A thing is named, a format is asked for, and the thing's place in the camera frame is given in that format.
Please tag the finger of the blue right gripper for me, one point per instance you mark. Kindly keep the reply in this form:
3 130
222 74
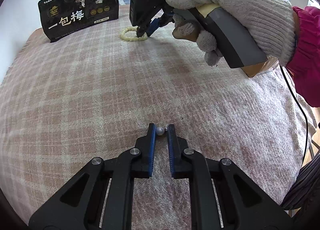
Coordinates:
160 22

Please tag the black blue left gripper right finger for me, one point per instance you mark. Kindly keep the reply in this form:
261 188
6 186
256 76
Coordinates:
222 196

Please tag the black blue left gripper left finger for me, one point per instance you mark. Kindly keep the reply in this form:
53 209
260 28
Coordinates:
100 194

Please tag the pearl stud earring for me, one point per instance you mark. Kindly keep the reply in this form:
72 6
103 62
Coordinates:
160 131

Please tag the pink sleeve forearm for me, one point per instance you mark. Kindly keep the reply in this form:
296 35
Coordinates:
304 65

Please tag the white knit gloved hand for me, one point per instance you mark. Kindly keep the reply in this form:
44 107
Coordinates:
269 22

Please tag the black snack bag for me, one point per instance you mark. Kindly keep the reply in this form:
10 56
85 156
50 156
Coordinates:
59 18

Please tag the cardboard box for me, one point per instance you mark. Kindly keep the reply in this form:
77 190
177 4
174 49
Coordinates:
261 68

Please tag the pink plaid blanket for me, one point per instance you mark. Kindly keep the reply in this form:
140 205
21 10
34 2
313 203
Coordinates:
91 94

